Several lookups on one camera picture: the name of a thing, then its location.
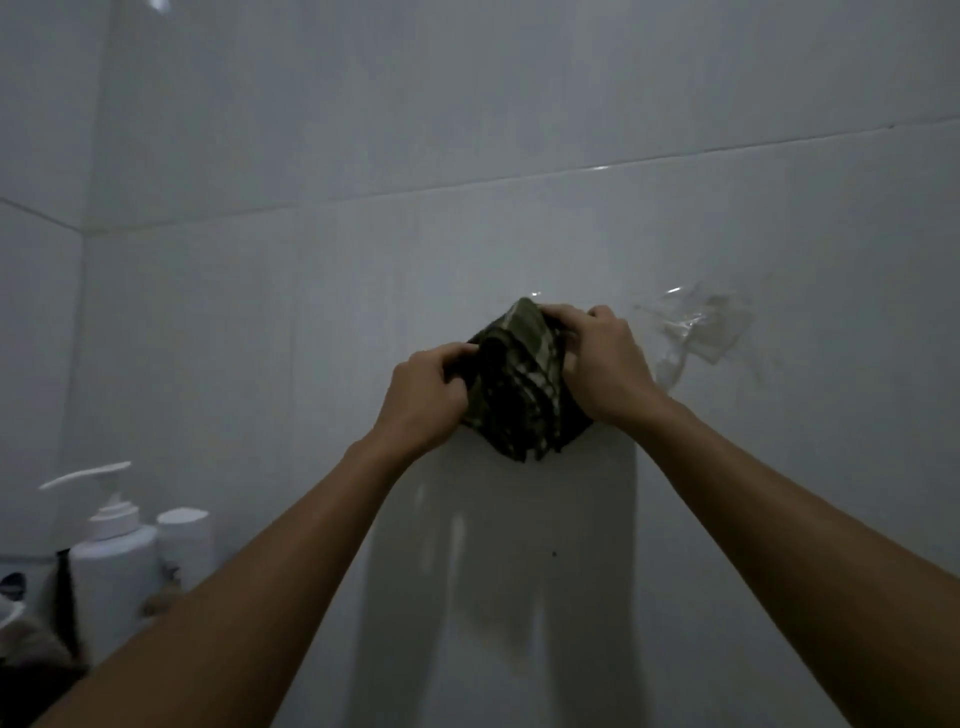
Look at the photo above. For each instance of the white cylindrical bottle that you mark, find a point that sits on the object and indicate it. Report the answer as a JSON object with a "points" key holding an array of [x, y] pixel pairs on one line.
{"points": [[187, 547]]}

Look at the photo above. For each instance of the person's right forearm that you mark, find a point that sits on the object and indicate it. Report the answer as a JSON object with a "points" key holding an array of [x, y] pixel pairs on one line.
{"points": [[810, 570]]}

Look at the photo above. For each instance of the person's left hand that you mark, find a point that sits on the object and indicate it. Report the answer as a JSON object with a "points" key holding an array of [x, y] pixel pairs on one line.
{"points": [[420, 405]]}

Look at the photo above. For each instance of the person's right hand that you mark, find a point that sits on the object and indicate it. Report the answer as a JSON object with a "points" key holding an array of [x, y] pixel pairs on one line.
{"points": [[611, 367]]}

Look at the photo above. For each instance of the white pump bottle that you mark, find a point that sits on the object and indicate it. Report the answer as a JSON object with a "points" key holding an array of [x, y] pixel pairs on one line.
{"points": [[116, 577]]}

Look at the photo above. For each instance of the clear plastic wall hook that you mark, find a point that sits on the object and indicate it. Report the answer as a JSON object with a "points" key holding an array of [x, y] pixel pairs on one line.
{"points": [[705, 326]]}

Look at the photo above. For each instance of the dark green striped cloth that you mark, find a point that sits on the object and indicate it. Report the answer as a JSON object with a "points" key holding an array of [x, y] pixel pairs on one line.
{"points": [[517, 390]]}

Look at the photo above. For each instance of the person's left forearm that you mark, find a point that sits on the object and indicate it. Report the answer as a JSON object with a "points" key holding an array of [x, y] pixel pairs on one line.
{"points": [[225, 615]]}

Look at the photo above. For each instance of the small brown bottle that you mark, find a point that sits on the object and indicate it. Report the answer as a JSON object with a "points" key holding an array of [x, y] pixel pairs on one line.
{"points": [[161, 596]]}

